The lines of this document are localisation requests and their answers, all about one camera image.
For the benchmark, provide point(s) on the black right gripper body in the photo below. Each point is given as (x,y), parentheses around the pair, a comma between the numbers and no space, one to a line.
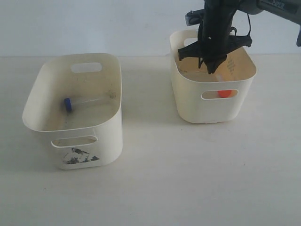
(216,36)

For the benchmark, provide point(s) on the orange-capped clear tube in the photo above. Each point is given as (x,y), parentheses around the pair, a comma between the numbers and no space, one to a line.
(225,93)

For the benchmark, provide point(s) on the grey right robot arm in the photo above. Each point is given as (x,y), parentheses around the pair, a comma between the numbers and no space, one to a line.
(287,9)

